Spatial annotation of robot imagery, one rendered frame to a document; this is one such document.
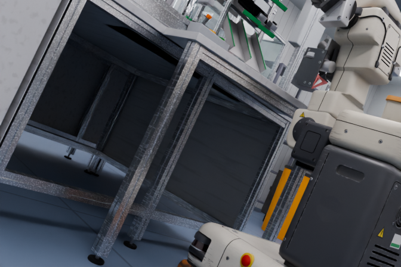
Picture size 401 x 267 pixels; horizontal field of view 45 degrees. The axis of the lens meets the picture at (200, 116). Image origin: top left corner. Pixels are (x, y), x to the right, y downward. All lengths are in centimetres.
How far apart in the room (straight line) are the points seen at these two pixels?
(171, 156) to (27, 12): 86
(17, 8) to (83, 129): 239
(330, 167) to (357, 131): 14
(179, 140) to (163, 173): 16
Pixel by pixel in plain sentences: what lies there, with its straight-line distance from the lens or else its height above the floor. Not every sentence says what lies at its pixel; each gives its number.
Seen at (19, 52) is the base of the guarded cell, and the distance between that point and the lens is 156.
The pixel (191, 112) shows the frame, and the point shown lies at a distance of 204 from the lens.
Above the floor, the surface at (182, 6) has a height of 130.
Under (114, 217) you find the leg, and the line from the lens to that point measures 169.
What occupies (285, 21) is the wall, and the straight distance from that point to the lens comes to 762.
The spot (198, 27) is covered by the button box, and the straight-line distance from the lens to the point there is 197.
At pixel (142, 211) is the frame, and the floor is 16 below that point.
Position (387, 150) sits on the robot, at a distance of 147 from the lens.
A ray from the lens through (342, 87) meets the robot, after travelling 188.
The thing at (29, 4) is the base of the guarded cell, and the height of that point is 68.
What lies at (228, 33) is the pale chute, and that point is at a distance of 242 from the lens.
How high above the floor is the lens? 50
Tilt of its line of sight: 3 degrees up
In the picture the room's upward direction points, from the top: 25 degrees clockwise
